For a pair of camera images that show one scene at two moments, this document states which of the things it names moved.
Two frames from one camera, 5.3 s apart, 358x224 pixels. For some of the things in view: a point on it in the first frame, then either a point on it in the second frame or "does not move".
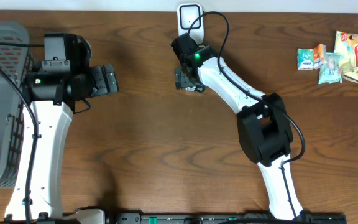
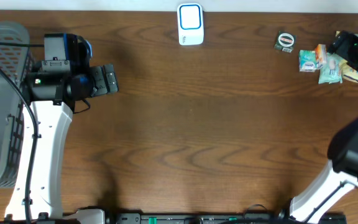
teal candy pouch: x=330 y=71 does not move
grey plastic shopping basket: x=2 y=105 does not move
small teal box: x=305 y=59 does not move
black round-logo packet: x=200 y=88 → x=285 y=42
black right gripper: x=181 y=81 → x=345 y=40
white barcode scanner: x=186 y=14 does not move
